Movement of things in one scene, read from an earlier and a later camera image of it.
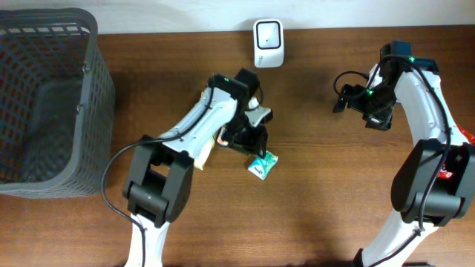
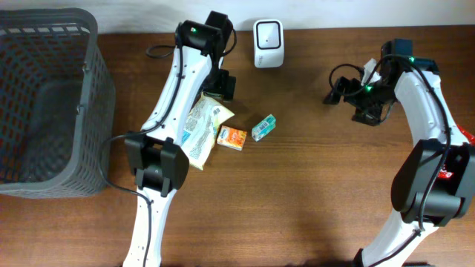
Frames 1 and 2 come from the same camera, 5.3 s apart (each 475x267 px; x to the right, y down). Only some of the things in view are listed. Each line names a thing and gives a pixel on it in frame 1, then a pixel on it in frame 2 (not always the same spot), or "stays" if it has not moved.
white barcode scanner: [269, 43] stays
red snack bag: [444, 173] stays
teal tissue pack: [262, 165] to [263, 128]
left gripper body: [251, 139] to [225, 86]
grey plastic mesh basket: [57, 105] stays
